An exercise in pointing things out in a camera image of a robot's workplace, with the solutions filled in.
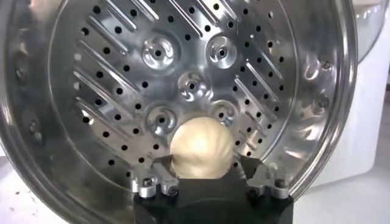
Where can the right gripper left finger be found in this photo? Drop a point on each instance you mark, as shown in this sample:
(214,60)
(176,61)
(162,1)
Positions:
(166,182)

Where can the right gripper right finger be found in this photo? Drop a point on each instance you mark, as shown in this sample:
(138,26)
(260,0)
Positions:
(265,182)

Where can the white steamed baozi bun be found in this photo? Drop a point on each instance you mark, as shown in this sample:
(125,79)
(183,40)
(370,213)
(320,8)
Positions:
(198,146)

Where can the glass pot lid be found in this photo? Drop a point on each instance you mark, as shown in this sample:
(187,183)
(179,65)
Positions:
(371,30)

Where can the stainless steel steamer basket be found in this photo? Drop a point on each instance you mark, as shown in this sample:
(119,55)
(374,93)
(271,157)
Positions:
(122,76)

